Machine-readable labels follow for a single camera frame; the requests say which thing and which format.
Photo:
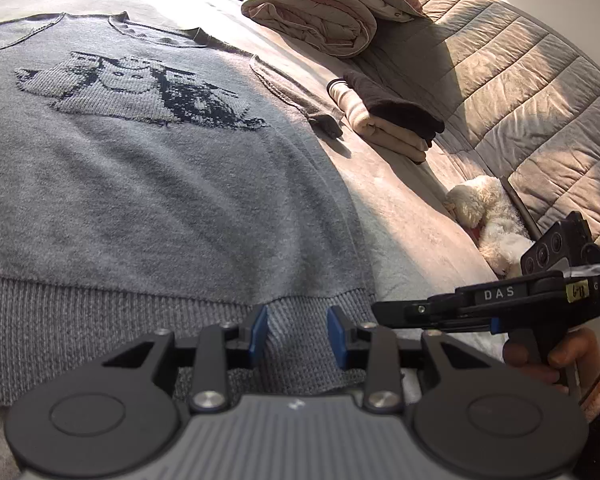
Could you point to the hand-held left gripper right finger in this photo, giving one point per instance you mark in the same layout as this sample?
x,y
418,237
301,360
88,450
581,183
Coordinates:
x,y
336,335

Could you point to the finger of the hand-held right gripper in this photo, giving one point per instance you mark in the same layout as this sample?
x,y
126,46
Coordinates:
x,y
415,312

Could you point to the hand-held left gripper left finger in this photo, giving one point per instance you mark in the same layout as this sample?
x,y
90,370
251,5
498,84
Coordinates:
x,y
259,332

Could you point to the grey knit patterned sweater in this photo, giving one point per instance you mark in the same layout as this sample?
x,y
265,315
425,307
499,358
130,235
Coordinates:
x,y
155,185

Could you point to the person's right hand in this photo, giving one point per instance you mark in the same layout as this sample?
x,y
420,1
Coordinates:
x,y
580,355

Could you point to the black rod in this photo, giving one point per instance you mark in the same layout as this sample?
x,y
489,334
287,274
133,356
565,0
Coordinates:
x,y
522,207

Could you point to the white plush toy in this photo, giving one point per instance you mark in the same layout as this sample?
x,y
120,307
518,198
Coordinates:
x,y
490,215

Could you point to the bed with grey sheet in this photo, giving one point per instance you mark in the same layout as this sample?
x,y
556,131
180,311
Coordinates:
x,y
405,200

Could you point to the folded cream garment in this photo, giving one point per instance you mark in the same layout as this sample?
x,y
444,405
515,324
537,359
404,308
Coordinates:
x,y
380,132

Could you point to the folded black garment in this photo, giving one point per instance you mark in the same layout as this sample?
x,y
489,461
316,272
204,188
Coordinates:
x,y
395,105

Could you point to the grey quilted headboard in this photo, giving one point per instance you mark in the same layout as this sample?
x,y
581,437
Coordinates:
x,y
520,85

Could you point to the folded beige pink quilt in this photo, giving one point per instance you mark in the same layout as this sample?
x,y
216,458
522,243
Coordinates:
x,y
315,10

